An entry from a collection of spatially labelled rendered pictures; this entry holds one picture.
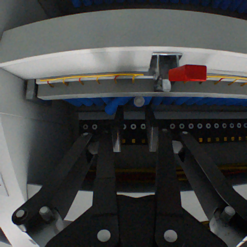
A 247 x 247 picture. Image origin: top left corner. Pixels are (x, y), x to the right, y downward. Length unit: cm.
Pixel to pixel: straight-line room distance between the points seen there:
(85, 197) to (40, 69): 16
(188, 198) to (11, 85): 26
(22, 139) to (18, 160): 3
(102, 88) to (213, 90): 14
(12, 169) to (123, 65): 18
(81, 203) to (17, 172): 9
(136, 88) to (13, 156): 17
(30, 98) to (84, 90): 7
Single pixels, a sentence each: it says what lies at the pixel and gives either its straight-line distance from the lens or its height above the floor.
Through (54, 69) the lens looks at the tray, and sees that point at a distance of 18.
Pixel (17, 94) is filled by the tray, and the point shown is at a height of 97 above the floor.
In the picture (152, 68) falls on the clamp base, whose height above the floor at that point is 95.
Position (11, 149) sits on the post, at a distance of 21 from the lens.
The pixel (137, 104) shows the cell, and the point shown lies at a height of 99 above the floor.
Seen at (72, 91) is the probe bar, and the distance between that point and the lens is 19.
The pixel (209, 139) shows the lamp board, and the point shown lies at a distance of 35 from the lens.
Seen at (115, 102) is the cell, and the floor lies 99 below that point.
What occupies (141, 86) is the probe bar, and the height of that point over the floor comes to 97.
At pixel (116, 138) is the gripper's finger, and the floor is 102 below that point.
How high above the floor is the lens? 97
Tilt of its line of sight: 14 degrees up
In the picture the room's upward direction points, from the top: 179 degrees clockwise
